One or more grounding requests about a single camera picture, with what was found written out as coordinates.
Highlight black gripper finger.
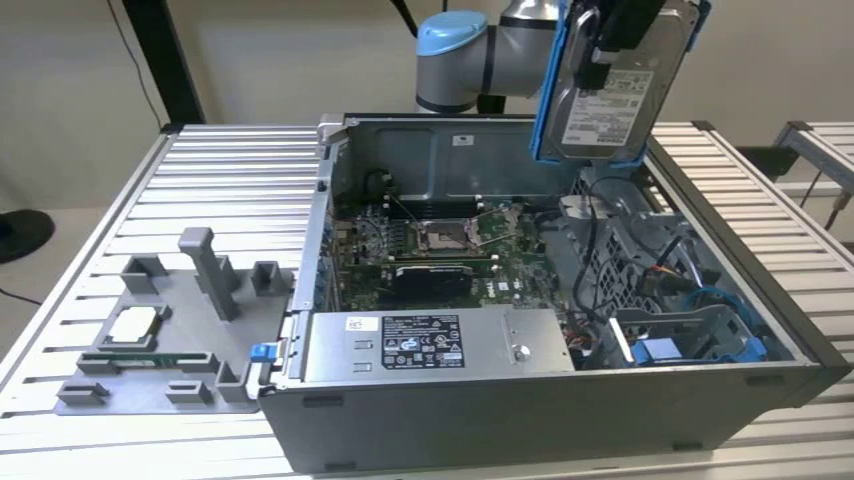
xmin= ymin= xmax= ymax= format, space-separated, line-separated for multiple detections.
xmin=572 ymin=8 xmax=615 ymax=92

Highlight hard disk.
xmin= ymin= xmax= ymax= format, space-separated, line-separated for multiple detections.
xmin=528 ymin=0 xmax=712 ymax=167

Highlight grey metal disk bay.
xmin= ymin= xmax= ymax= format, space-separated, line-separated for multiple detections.
xmin=543 ymin=164 xmax=799 ymax=372

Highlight blue disk carrier in bay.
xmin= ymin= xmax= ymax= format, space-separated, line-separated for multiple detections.
xmin=630 ymin=339 xmax=687 ymax=365

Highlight metal socket cover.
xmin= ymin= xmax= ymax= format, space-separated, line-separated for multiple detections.
xmin=478 ymin=205 xmax=523 ymax=240

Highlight black RAM slots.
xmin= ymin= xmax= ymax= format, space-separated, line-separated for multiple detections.
xmin=389 ymin=194 xmax=483 ymax=220

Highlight metal slat side table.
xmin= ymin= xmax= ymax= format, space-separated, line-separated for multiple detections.
xmin=772 ymin=119 xmax=854 ymax=201

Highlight CPU socket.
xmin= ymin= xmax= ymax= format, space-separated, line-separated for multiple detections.
xmin=412 ymin=219 xmax=479 ymax=254

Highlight green motherboard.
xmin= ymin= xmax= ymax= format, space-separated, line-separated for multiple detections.
xmin=329 ymin=199 xmax=570 ymax=311

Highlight black graphics card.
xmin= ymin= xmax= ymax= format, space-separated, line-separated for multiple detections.
xmin=383 ymin=263 xmax=476 ymax=305

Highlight silver power supply unit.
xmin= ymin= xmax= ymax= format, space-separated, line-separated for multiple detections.
xmin=299 ymin=307 xmax=578 ymax=384

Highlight open dark grey PC case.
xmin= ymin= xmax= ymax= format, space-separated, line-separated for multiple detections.
xmin=256 ymin=112 xmax=854 ymax=475

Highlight grey plastic parts rack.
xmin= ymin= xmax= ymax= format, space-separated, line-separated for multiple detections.
xmin=53 ymin=227 xmax=299 ymax=418

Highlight silver CPU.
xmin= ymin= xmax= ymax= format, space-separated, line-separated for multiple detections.
xmin=104 ymin=306 xmax=165 ymax=347

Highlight green RAM stick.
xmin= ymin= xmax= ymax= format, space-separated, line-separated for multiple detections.
xmin=80 ymin=352 xmax=209 ymax=366

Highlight black round stand base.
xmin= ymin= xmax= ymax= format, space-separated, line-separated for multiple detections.
xmin=0 ymin=208 xmax=56 ymax=265

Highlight black table bracket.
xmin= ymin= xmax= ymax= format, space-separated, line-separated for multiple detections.
xmin=735 ymin=143 xmax=799 ymax=180

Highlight black wire with orange plug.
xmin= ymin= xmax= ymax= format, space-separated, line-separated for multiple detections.
xmin=640 ymin=238 xmax=692 ymax=304

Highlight blue wire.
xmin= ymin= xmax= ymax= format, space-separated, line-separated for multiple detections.
xmin=683 ymin=286 xmax=743 ymax=327

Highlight black metal post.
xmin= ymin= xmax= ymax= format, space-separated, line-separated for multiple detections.
xmin=123 ymin=0 xmax=205 ymax=126

